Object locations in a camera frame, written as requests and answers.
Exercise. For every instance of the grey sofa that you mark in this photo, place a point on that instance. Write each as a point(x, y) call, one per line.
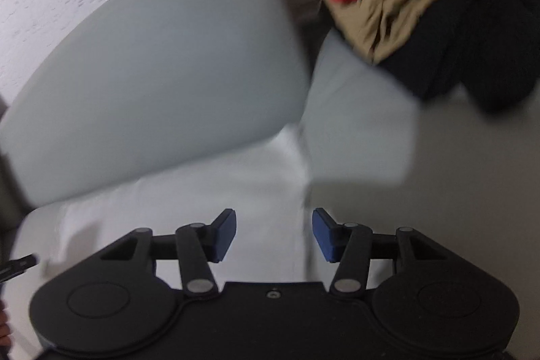
point(379, 157)

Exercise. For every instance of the grey sofa back cushion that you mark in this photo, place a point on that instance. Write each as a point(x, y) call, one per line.
point(168, 73)

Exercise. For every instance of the white garment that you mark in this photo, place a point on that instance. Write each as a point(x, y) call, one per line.
point(253, 191)

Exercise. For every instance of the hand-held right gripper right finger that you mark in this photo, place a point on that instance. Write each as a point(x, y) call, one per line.
point(324, 235)

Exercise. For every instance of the black cloth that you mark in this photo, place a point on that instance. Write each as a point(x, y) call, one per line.
point(472, 48)

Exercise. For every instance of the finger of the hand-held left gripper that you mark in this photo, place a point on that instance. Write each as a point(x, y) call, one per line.
point(19, 264)

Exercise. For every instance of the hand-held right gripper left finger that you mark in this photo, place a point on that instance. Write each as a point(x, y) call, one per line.
point(224, 235)

